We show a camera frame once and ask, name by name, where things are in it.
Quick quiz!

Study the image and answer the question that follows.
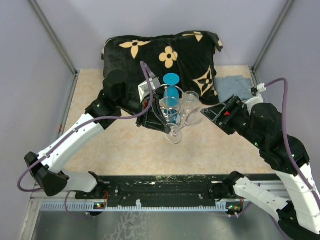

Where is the blue plastic wine glass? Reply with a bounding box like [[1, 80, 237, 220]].
[[163, 73, 180, 107]]

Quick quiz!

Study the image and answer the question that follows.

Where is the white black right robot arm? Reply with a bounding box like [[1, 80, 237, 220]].
[[201, 95, 320, 240]]

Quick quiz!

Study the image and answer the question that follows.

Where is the black floral blanket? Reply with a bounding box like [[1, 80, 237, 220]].
[[101, 31, 223, 105]]

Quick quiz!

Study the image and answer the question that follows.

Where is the grey blue cloth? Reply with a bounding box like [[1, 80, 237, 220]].
[[214, 75, 253, 103]]

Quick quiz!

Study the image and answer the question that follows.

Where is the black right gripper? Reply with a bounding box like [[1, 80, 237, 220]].
[[200, 94, 265, 149]]

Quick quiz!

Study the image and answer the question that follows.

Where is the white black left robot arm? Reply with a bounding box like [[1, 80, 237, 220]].
[[24, 69, 170, 199]]

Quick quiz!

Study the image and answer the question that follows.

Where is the clear wine glass front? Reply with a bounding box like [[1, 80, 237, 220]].
[[165, 123, 183, 145]]

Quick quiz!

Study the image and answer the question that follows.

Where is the chrome wire wine glass rack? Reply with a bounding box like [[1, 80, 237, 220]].
[[154, 84, 185, 126]]

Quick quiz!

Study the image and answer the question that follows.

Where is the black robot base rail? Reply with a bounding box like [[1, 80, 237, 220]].
[[74, 172, 262, 208]]

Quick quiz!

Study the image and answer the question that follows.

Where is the grey slotted cable duct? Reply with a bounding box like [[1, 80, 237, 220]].
[[39, 199, 253, 212]]

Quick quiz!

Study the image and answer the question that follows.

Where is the clear wine glass right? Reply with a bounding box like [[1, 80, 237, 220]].
[[180, 91, 203, 129]]

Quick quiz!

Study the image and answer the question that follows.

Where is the clear wine glass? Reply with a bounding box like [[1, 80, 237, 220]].
[[180, 91, 203, 129], [165, 123, 183, 145]]

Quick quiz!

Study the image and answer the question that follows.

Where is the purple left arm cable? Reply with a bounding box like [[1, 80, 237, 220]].
[[16, 61, 155, 220]]

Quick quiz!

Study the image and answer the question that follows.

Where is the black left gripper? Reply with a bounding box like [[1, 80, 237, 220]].
[[116, 92, 172, 134]]

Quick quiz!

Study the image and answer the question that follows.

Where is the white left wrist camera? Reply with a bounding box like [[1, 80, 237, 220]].
[[138, 77, 161, 102]]

